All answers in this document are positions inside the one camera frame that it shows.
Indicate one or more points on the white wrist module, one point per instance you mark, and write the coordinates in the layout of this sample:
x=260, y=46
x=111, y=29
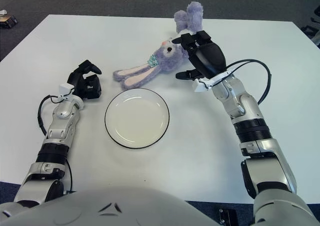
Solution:
x=200, y=87
x=65, y=88

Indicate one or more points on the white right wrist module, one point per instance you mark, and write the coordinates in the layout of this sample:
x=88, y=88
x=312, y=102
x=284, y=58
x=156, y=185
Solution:
x=200, y=87

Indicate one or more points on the blue grey fabric item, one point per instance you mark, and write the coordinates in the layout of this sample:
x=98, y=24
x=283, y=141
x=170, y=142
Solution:
x=317, y=39

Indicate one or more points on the black office chair base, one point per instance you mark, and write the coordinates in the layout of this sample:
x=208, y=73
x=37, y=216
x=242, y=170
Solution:
x=308, y=30

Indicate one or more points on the white plate with black rim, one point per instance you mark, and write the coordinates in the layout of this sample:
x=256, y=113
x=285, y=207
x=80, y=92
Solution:
x=137, y=118

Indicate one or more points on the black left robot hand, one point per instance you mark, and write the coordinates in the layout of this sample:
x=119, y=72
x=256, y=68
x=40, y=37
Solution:
x=82, y=86

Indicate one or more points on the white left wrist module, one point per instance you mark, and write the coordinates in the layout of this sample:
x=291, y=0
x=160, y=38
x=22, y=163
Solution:
x=65, y=88

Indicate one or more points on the brown black box on floor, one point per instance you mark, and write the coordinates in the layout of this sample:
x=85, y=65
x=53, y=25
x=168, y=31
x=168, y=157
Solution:
x=8, y=21

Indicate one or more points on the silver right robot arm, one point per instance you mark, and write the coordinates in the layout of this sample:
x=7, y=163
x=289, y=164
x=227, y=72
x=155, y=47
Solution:
x=250, y=103

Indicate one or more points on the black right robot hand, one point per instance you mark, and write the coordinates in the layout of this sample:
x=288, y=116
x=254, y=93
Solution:
x=210, y=56

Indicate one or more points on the purple plush bunny doll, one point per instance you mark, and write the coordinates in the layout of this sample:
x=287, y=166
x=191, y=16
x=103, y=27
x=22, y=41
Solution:
x=165, y=61

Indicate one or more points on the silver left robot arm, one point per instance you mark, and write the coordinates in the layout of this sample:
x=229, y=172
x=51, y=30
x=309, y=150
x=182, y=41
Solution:
x=60, y=126

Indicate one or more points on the grey robot torso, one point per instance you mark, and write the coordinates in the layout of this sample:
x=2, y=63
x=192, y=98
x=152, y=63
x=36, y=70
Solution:
x=112, y=211

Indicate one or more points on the black bracket device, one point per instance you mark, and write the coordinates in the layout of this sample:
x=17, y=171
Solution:
x=226, y=216

